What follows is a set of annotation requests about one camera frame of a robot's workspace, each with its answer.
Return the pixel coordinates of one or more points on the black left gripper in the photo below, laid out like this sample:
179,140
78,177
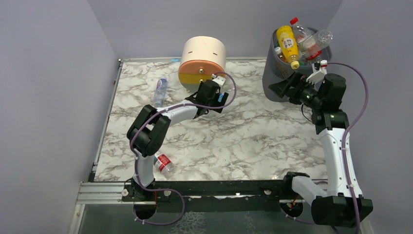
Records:
216,103

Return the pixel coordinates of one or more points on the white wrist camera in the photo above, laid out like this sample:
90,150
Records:
220,80
319,71

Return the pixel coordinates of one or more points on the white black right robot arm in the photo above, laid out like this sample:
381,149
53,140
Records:
342,204

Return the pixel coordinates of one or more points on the clear bottle blue label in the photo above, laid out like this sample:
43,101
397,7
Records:
221,98

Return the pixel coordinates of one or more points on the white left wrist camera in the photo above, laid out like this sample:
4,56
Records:
220,80

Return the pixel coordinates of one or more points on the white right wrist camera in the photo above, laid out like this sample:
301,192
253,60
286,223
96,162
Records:
319,71

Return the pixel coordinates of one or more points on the clear bottle white blue cap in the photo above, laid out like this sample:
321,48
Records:
318,41

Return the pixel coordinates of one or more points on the cream pastel drawer cabinet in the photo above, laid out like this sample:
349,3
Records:
202,56

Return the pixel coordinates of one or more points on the red cap bottle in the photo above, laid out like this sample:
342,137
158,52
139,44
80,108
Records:
301,33
163,164
313,56

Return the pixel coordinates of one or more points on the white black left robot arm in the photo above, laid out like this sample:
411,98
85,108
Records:
148,131

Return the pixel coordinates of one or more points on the clear bottle purple label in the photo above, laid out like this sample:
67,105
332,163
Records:
160,92

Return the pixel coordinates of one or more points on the yellow juice bottle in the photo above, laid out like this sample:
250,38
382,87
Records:
288,45

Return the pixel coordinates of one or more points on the grey mesh waste bin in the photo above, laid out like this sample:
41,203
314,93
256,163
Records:
276,70

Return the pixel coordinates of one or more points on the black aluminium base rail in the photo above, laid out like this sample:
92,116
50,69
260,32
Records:
197,196

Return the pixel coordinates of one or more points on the orange drink bottle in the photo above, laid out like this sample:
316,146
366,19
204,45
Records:
280,54

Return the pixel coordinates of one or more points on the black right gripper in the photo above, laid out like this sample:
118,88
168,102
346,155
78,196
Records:
293,84

